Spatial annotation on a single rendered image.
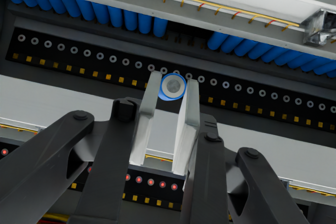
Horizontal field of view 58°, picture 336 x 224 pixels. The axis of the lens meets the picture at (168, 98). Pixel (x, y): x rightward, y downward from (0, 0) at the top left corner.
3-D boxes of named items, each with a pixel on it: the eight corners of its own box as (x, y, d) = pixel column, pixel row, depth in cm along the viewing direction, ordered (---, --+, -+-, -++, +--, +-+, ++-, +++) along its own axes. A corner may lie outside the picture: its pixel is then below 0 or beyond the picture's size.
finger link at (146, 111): (142, 167, 15) (127, 164, 15) (154, 111, 22) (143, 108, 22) (153, 115, 14) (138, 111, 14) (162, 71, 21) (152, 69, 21)
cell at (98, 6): (98, 10, 44) (91, -12, 37) (111, 13, 44) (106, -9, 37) (95, 22, 43) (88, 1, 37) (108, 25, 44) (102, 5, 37)
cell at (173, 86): (160, 103, 26) (164, 103, 20) (153, 83, 26) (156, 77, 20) (180, 97, 27) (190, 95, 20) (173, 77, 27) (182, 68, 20)
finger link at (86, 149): (124, 173, 13) (57, 158, 13) (139, 122, 18) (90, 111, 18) (130, 144, 13) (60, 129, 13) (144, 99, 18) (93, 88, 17)
